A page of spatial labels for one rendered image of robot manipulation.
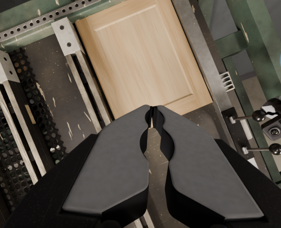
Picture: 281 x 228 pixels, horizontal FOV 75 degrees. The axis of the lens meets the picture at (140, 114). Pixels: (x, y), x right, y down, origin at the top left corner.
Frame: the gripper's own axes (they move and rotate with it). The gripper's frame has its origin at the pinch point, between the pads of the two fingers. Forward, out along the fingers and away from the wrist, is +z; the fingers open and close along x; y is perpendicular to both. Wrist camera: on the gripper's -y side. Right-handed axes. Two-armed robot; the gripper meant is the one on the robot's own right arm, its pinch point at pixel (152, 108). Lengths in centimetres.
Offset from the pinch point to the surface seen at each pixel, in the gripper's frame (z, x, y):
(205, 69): 56, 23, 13
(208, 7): 102, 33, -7
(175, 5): 69, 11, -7
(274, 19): 263, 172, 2
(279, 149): 33, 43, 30
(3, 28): 62, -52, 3
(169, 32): 65, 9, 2
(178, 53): 62, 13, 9
